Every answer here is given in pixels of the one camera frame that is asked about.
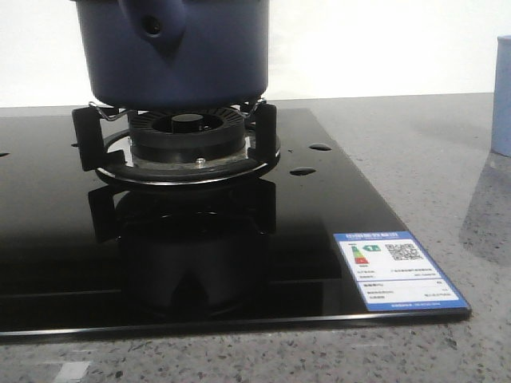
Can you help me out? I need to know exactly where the light blue cup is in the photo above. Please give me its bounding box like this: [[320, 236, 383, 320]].
[[491, 35, 510, 157]]

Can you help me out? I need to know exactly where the black pot support grate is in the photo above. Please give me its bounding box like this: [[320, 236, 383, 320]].
[[72, 100, 280, 188]]

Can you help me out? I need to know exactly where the dark blue cooking pot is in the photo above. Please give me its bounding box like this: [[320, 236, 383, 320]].
[[75, 0, 270, 110]]

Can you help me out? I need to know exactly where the black gas burner head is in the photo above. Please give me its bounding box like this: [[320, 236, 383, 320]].
[[129, 108, 245, 164]]

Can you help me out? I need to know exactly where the blue white energy label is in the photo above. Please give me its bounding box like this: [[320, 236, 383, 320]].
[[334, 231, 469, 312]]

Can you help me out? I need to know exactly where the black glass stove top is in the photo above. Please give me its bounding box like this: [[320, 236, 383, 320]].
[[1, 109, 471, 343]]

